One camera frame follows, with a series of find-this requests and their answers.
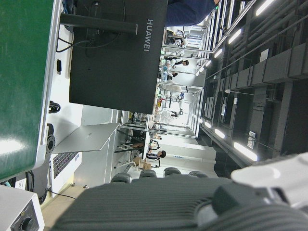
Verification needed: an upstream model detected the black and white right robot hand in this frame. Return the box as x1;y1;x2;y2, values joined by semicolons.
51;151;308;231

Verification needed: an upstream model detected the background person in white shirt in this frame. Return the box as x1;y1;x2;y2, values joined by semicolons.
146;150;167;167
170;59;190;69

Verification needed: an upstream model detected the silver laptop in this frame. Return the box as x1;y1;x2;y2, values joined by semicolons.
51;122;121;180

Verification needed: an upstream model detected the white ceiling light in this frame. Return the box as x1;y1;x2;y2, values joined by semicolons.
214;128;226;140
233;141;258;162

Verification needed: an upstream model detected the black Huawei monitor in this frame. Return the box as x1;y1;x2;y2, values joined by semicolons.
60;0;169;115

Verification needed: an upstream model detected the white controller box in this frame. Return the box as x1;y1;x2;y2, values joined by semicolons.
0;184;45;231

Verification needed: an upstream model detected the person in navy clothing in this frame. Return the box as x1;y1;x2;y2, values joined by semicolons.
166;0;221;27

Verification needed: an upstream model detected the black coiled cable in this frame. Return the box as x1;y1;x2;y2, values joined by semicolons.
49;100;61;114

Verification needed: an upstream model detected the green conveyor belt with aluminium frame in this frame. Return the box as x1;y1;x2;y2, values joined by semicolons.
0;0;62;182

